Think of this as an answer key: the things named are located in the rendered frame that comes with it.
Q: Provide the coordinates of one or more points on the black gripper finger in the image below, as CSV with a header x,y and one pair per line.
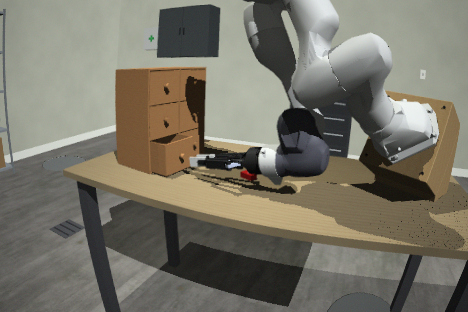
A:
x,y
215,163
223,155

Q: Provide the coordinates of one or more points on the red nine-volt battery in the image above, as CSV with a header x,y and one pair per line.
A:
x,y
246,175

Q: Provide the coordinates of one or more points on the small brown chest of drawers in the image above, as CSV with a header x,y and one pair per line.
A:
x,y
132,116

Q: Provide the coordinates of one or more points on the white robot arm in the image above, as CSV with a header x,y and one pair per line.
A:
x,y
324,76

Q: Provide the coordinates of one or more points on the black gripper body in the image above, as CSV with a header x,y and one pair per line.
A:
x,y
250,162

